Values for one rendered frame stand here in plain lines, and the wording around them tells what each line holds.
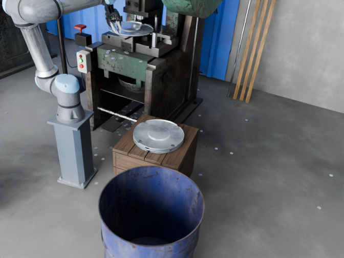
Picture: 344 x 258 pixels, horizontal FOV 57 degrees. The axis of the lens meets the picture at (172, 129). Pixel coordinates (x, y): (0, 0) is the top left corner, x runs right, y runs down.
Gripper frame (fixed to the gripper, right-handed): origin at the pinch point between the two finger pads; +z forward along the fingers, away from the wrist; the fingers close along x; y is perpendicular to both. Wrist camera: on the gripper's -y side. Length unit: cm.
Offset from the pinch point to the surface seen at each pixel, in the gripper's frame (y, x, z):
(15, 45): -142, -85, 30
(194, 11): 33, 39, -9
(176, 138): 61, 4, 45
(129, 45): -4.0, 4.2, 12.4
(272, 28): -44, 138, 65
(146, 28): -8.8, 19.4, 8.1
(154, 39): 5.5, 19.7, 10.7
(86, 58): -9.4, -24.4, 12.6
